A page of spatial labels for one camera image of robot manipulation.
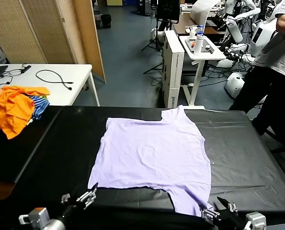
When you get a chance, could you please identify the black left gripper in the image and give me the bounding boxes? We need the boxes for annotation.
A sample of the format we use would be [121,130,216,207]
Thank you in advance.
[57,183,99,220]

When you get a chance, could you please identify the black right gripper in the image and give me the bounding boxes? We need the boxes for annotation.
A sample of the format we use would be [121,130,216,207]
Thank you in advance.
[201,196,248,230]

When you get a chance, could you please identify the lavender printed t-shirt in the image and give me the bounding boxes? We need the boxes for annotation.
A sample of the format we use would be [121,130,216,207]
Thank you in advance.
[88,104,215,218]

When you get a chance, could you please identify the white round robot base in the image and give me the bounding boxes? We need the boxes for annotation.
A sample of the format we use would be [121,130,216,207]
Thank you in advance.
[150,27,166,40]

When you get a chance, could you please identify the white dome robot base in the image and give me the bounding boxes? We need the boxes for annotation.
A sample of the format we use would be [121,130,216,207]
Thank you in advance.
[224,71,246,99]

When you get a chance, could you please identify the black plastic table cover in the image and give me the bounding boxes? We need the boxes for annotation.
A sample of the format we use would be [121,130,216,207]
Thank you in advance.
[12,105,285,230]

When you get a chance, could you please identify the black side table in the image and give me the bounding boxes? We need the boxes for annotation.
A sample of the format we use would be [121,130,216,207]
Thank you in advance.
[0,105,63,184]

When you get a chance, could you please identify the blue striped garment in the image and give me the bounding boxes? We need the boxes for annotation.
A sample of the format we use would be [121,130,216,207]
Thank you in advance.
[28,95,50,120]

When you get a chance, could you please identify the white table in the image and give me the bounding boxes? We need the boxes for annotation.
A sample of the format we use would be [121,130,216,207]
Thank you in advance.
[0,63,101,107]

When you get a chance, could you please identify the orange garment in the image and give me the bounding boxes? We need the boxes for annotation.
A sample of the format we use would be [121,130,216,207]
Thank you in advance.
[0,85,51,140]

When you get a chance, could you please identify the tall white cardboard box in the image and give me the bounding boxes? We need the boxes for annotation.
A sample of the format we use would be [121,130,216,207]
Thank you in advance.
[162,29,186,109]

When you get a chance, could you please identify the small white standing desk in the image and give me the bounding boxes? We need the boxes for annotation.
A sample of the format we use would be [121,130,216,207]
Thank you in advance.
[179,35,227,110]

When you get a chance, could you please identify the bystander in grey shirt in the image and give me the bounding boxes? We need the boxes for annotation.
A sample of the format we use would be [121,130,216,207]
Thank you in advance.
[228,0,285,170]

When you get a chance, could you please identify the white cylinder bottle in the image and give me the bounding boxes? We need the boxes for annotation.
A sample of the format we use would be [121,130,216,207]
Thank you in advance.
[194,35,204,56]

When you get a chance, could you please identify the grey tray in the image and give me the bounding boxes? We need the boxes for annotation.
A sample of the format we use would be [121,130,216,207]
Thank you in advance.
[184,38,217,54]

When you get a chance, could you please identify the wooden folding screen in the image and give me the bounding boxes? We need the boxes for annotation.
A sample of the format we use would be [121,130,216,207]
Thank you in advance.
[0,0,107,84]

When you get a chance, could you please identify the black tripod stand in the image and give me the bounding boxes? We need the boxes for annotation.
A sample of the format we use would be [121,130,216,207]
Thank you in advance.
[141,19,165,75]

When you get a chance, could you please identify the black waste bin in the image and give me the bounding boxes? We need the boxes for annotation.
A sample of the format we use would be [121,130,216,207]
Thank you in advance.
[101,14,112,29]

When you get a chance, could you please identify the white humanoid robot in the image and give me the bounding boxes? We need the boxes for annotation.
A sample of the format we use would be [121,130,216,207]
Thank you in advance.
[221,0,278,69]

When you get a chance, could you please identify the clear water bottle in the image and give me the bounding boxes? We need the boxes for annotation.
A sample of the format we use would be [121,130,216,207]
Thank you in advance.
[196,24,205,39]

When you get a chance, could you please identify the brown wooden desk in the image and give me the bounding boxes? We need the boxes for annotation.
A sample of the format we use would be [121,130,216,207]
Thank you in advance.
[171,11,227,37]

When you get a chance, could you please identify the white curved cover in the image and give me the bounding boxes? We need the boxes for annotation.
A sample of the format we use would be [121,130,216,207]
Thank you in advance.
[190,0,221,27]

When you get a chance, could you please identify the black monitor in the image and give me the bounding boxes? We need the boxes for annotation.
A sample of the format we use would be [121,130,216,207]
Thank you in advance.
[156,0,182,24]

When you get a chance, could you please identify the right wrist grey camera box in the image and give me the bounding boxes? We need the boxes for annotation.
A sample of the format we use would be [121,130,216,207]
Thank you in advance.
[245,212,267,230]

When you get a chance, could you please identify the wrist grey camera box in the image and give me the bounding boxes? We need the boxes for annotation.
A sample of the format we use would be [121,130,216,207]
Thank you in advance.
[245,212,267,230]
[18,207,51,226]

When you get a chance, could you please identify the left wrist grey camera box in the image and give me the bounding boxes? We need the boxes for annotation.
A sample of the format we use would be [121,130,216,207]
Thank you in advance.
[18,207,51,226]

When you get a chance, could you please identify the thick black cable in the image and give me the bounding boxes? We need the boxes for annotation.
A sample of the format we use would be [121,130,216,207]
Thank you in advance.
[35,69,74,91]

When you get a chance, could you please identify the black floor cables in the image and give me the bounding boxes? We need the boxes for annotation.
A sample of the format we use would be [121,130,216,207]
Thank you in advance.
[150,62,251,87]

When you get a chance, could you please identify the thin black cable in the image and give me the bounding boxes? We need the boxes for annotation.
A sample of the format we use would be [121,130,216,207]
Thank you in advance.
[0,68,25,85]

